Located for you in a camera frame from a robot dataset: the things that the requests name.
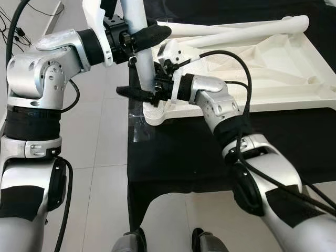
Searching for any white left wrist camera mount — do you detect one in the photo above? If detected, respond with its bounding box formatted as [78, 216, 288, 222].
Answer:
[82, 0, 115, 68]

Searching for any grey robot foot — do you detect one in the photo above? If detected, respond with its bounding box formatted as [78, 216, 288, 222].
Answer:
[191, 227, 232, 252]
[110, 227, 148, 252]

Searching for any thin black wall wire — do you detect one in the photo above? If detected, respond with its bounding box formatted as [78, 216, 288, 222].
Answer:
[0, 0, 65, 49]

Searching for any grey robot right foot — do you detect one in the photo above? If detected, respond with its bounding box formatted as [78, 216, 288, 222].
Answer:
[191, 227, 232, 252]

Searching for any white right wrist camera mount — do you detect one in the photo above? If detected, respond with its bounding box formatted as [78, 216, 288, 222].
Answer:
[156, 41, 202, 103]

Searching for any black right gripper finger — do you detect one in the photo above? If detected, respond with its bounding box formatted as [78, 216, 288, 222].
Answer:
[115, 86, 158, 101]

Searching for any white plastic children table top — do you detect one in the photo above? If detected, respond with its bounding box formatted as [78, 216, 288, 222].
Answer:
[141, 17, 336, 127]

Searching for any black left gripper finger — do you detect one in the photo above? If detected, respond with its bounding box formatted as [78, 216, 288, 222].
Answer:
[130, 24, 173, 52]

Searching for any black tablecloth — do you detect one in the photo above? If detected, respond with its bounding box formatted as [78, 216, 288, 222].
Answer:
[127, 0, 336, 232]

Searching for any grey robot left foot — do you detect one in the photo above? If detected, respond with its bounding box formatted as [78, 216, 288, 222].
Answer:
[110, 227, 148, 252]

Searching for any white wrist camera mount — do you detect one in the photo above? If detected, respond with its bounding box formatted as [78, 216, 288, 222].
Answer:
[156, 41, 202, 103]
[82, 0, 115, 68]

